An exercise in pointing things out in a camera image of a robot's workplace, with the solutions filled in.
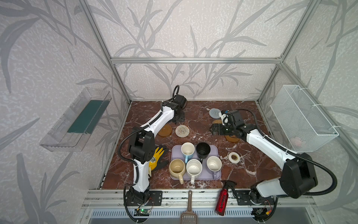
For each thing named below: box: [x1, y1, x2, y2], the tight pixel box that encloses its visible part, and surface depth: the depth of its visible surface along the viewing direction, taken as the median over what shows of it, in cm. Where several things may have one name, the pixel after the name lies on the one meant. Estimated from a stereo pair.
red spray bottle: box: [214, 180, 237, 216], surface depth 73 cm
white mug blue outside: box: [180, 141, 196, 164], surface depth 85 cm
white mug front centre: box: [185, 158, 203, 185], surface depth 79 cm
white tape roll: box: [228, 151, 241, 164], surface depth 90 cm
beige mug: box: [168, 158, 186, 185], surface depth 77 cm
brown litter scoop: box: [179, 189, 199, 224], surface depth 70 cm
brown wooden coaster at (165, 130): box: [158, 124, 173, 137], surface depth 102 cm
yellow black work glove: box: [148, 144, 170, 177], surface depth 88 cm
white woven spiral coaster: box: [175, 124, 190, 138], surface depth 104 cm
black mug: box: [195, 141, 211, 164], surface depth 85 cm
